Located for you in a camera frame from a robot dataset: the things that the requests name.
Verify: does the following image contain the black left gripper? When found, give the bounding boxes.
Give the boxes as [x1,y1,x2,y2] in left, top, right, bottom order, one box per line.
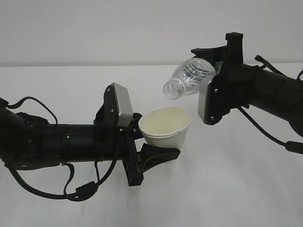
[118,113,180,186]

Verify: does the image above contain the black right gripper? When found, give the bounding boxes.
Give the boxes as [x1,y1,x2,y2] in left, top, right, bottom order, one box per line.
[191,32,243,75]

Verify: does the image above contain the white paper cup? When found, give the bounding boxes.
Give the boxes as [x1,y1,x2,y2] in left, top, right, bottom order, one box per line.
[138,106,191,151]

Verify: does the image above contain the clear green-label water bottle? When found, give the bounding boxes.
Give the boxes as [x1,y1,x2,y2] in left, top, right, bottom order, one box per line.
[163,57,223,100]

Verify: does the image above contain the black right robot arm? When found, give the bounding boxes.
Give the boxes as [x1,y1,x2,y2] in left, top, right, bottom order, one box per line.
[191,32,303,135]

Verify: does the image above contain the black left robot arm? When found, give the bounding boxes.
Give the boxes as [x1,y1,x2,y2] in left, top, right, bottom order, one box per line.
[0,96,180,186]

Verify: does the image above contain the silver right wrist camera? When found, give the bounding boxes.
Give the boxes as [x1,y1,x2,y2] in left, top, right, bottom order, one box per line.
[198,74,237,125]

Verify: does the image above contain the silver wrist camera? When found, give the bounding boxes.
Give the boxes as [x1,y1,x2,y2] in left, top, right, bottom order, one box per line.
[198,74,237,125]
[93,82,134,130]

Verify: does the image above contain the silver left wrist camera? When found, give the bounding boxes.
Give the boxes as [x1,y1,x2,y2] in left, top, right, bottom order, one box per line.
[93,82,134,130]

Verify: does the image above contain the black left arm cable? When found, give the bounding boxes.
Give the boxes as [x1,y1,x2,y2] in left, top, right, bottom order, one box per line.
[0,96,116,202]

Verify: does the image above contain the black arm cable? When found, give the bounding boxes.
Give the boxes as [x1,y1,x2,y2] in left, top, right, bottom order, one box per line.
[0,96,116,202]
[238,55,303,155]

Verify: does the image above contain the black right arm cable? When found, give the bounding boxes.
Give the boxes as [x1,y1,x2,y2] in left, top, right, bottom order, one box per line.
[238,55,303,155]

